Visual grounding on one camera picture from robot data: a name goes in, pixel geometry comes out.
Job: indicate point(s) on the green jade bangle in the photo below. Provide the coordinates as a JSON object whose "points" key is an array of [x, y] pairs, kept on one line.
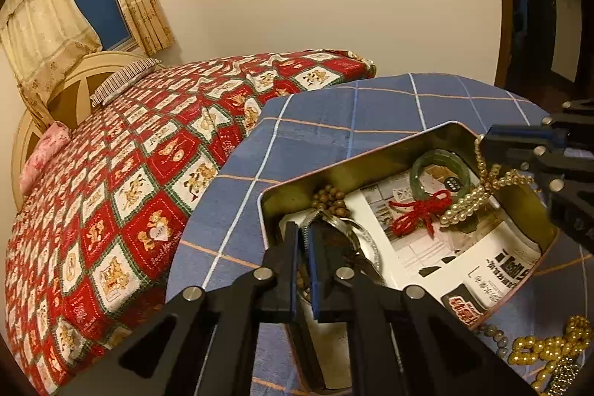
{"points": [[417, 173]]}

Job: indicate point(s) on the brown wooden door frame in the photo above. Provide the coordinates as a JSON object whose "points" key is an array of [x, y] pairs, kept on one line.
{"points": [[503, 6]]}

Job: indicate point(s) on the silver bangle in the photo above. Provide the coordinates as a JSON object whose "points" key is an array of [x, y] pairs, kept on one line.
{"points": [[366, 238]]}

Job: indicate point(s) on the pink floral pillow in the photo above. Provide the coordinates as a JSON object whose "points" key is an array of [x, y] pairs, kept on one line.
{"points": [[44, 152]]}

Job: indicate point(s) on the red patchwork bedspread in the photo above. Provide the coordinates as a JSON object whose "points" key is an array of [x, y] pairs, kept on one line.
{"points": [[139, 192]]}

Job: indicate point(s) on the gold metal tin box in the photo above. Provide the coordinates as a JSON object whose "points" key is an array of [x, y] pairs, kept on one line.
{"points": [[380, 154]]}

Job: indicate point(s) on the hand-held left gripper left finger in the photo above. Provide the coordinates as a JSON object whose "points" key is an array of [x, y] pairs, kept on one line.
{"points": [[293, 284]]}

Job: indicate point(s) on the wide beige floral curtain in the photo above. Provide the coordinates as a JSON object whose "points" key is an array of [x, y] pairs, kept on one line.
{"points": [[41, 29]]}

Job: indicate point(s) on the striped pillow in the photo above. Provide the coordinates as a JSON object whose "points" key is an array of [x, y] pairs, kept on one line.
{"points": [[125, 80]]}

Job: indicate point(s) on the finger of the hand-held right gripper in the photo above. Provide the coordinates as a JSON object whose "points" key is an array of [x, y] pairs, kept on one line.
{"points": [[533, 159], [515, 136]]}

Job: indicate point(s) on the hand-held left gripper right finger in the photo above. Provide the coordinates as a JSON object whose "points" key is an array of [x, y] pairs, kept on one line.
{"points": [[315, 266]]}

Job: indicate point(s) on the printed paper leaflet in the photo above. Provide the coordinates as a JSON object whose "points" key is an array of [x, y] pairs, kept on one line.
{"points": [[464, 257]]}

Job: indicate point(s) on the cream wooden headboard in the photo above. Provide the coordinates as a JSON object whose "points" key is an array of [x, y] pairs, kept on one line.
{"points": [[69, 94]]}

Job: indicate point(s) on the blue plaid tablecloth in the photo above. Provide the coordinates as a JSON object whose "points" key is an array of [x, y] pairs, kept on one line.
{"points": [[325, 113]]}

